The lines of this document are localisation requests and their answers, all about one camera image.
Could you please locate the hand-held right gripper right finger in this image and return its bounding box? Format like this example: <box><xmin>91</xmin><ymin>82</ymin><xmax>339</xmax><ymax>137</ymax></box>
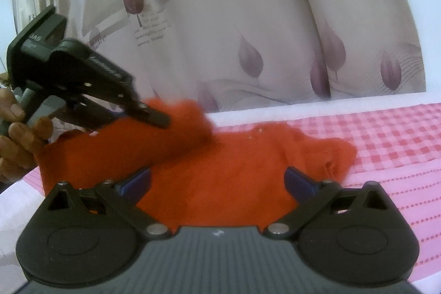
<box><xmin>264</xmin><ymin>166</ymin><xmax>391</xmax><ymax>241</ymax></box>

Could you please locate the person's left hand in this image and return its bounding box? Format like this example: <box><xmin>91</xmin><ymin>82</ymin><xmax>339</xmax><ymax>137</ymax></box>
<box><xmin>0</xmin><ymin>87</ymin><xmax>54</xmax><ymax>183</ymax></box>

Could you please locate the pink checkered bed sheet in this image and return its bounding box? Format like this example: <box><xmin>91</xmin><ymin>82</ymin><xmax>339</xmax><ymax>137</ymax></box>
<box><xmin>21</xmin><ymin>101</ymin><xmax>441</xmax><ymax>282</ymax></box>

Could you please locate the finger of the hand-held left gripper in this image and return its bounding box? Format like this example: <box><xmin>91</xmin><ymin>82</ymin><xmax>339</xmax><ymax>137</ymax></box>
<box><xmin>57</xmin><ymin>104</ymin><xmax>129</xmax><ymax>133</ymax></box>
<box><xmin>126</xmin><ymin>100</ymin><xmax>172</xmax><ymax>129</ymax></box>

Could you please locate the beige leaf print curtain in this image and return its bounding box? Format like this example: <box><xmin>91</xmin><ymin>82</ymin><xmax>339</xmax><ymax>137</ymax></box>
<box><xmin>12</xmin><ymin>0</ymin><xmax>428</xmax><ymax>114</ymax></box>

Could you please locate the red sweater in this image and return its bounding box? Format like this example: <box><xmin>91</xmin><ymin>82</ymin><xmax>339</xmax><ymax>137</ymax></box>
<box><xmin>34</xmin><ymin>98</ymin><xmax>357</xmax><ymax>234</ymax></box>

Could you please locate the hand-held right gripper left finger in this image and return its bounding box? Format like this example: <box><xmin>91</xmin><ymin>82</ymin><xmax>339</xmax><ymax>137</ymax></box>
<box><xmin>47</xmin><ymin>166</ymin><xmax>173</xmax><ymax>241</ymax></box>

